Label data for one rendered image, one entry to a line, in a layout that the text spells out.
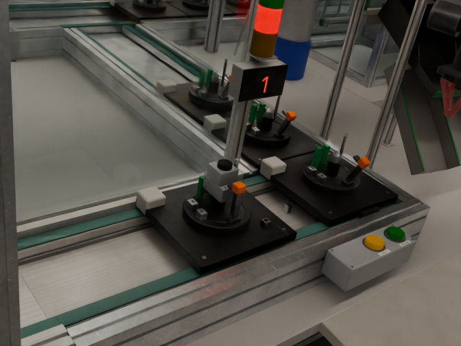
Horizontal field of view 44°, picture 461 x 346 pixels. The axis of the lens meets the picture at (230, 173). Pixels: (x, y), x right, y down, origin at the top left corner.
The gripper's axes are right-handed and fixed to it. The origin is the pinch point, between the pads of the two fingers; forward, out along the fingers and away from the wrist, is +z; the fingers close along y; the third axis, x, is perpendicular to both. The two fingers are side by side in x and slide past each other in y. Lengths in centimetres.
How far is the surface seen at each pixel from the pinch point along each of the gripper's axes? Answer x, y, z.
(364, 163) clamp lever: -10.6, 6.3, 16.9
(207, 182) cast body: -21, 42, 20
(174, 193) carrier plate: -29, 43, 27
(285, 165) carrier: -26.6, 13.6, 25.1
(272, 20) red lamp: -29.0, 25.4, -9.8
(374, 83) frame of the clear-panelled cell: -77, -84, 37
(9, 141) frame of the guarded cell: 2, 87, -11
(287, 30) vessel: -96, -48, 20
